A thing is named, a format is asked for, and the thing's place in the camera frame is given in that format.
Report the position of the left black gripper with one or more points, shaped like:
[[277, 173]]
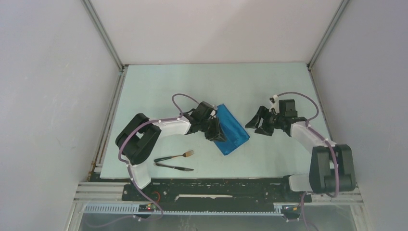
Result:
[[219, 136]]

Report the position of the small circuit board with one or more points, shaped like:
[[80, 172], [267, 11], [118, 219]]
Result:
[[147, 208]]

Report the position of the aluminium frame rail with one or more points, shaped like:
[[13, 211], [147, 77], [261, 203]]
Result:
[[106, 198]]

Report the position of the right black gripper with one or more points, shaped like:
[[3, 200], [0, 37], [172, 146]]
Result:
[[253, 123]]

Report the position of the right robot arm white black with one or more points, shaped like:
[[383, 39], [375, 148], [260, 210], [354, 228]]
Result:
[[331, 168]]

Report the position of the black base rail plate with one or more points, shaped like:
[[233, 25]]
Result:
[[214, 193]]

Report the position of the knife with black handle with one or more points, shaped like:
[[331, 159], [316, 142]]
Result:
[[174, 167]]

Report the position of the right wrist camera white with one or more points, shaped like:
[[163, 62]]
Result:
[[274, 104]]

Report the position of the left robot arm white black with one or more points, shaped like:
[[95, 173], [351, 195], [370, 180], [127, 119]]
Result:
[[137, 140]]

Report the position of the blue cloth napkin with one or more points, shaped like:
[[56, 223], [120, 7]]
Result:
[[234, 132]]

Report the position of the fork with black handle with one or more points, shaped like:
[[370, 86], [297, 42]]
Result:
[[186, 154]]

